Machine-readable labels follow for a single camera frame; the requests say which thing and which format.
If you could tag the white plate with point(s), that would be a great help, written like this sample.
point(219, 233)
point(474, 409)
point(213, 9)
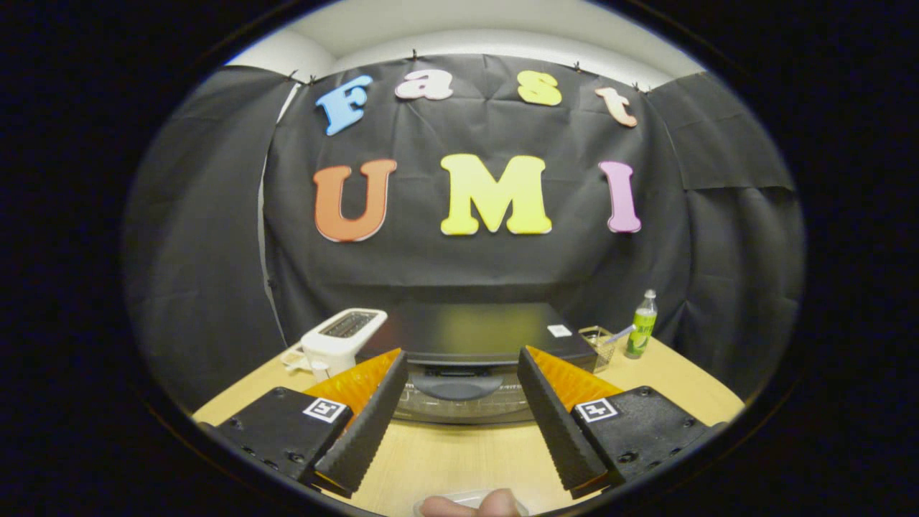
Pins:
point(459, 496)

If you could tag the black toaster oven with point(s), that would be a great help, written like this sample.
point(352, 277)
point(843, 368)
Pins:
point(474, 330)

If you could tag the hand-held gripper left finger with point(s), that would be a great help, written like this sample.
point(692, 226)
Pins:
point(362, 427)

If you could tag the green label drink bottle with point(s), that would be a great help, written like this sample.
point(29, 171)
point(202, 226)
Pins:
point(641, 330)

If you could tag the white pop-up toaster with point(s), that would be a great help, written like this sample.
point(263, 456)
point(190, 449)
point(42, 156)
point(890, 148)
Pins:
point(337, 341)

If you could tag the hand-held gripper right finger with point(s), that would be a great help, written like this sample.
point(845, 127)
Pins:
point(556, 424)

